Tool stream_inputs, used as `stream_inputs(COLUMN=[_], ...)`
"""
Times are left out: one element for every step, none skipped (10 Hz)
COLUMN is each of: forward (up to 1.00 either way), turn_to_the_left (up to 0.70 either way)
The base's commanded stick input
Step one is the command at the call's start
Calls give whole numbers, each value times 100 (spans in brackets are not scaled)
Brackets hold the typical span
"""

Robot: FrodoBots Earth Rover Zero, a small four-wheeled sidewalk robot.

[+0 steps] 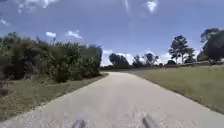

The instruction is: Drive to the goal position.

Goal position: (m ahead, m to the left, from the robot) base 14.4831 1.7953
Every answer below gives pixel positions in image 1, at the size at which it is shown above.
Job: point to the large dark tree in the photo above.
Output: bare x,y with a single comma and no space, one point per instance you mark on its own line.
213,45

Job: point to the row of distant trees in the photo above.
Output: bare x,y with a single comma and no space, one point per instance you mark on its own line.
140,61

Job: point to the open grass field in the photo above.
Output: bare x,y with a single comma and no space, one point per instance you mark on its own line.
186,81

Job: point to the grey concrete path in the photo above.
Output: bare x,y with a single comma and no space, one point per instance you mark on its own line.
116,96

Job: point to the robot's own part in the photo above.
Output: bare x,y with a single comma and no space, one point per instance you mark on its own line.
149,122
79,124

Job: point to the tall dark tree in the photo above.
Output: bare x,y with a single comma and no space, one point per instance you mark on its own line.
180,48

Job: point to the grass verge beside bushes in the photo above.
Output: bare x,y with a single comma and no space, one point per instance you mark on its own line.
30,95

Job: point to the thicket of green bushes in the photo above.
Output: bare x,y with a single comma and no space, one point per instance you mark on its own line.
50,61

